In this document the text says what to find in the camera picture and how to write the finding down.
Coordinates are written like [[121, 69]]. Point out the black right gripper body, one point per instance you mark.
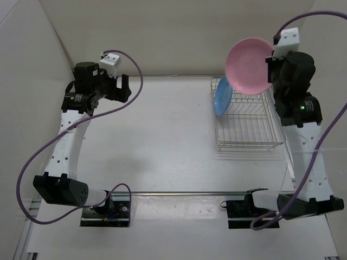
[[274, 67]]

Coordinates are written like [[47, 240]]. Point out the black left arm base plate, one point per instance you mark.
[[114, 214]]

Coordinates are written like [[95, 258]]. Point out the chrome wire dish rack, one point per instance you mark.
[[248, 124]]

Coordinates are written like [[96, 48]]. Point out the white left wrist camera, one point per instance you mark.
[[110, 62]]

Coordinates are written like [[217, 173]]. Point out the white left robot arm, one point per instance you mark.
[[59, 185]]

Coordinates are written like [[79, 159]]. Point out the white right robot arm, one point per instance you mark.
[[301, 118]]

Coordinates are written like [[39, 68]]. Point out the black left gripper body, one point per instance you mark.
[[105, 87]]

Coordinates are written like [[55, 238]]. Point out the pink plastic plate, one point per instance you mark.
[[246, 67]]

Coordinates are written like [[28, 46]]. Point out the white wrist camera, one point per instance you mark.
[[110, 62], [287, 41]]

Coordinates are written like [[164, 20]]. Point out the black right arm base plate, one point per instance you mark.
[[239, 215]]

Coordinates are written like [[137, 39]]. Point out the blue plastic plate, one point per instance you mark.
[[223, 96]]

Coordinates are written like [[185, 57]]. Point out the aluminium front table rail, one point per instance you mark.
[[191, 193]]

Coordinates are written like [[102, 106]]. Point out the white cable tie right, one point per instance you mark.
[[320, 150]]

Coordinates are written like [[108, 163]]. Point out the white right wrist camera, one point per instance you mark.
[[287, 41]]

